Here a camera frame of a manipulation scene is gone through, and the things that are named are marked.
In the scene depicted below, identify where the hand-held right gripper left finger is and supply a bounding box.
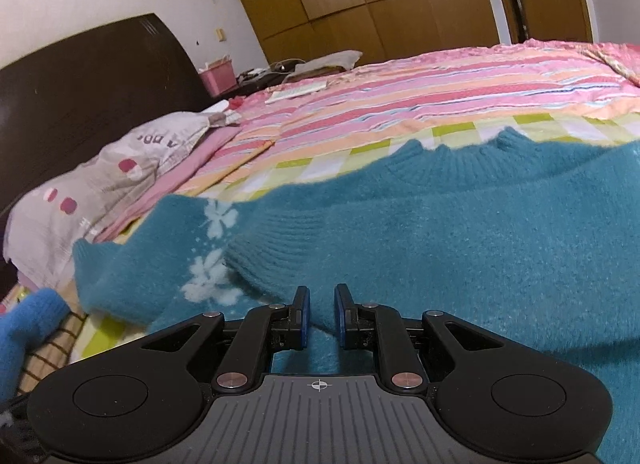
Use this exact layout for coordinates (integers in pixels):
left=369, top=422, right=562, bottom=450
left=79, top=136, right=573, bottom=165
left=141, top=286, right=311, bottom=395

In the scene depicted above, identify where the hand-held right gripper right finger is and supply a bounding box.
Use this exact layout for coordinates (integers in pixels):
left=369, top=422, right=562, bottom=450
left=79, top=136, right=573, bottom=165
left=334, top=283, right=506, bottom=395

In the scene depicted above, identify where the teal knit sweater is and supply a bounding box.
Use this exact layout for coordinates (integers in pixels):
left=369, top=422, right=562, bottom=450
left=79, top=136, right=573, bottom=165
left=73, top=127, right=640, bottom=464

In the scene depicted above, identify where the pink folded cloth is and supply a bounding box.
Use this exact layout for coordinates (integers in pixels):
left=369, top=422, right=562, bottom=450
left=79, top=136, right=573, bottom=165
left=100, top=125, right=242, bottom=241

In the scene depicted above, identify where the white paper booklet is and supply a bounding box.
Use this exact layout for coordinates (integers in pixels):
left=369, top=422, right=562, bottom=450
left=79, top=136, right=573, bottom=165
left=265, top=79, right=329, bottom=104

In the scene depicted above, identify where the dark nightstand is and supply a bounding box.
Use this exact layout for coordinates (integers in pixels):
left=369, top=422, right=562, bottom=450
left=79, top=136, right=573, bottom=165
left=220, top=63, right=297, bottom=98

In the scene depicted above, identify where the pink striped bedsheet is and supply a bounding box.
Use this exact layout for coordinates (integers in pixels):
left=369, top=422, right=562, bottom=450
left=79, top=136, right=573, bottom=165
left=175, top=39, right=640, bottom=195

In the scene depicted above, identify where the woven bamboo mat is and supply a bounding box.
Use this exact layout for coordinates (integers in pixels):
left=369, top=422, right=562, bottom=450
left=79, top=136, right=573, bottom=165
left=0, top=289, right=101, bottom=381

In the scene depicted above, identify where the printed grey pillow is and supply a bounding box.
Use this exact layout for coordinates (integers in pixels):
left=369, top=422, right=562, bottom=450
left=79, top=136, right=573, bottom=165
left=2, top=112, right=242, bottom=290

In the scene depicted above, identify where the pink plastic basket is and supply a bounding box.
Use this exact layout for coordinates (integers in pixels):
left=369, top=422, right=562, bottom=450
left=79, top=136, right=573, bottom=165
left=198, top=57, right=238, bottom=98

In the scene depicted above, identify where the grey crumpled cloth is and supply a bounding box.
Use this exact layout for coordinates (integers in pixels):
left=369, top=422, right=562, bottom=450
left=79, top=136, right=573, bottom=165
left=292, top=50, right=363, bottom=77

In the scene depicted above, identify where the blue fuzzy cloth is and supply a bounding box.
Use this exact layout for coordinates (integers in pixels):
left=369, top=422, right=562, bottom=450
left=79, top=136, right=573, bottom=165
left=0, top=288, right=72, bottom=401

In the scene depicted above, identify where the green checkered plastic sheet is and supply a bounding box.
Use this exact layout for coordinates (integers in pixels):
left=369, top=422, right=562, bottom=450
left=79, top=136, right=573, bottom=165
left=70, top=112, right=640, bottom=365

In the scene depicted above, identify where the dark wooden headboard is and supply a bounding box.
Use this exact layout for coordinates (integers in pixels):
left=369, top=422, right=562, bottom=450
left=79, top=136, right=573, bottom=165
left=0, top=13, right=210, bottom=290

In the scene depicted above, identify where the pink floral quilt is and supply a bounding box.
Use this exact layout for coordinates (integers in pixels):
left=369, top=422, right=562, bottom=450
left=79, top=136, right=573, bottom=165
left=585, top=40, right=640, bottom=90

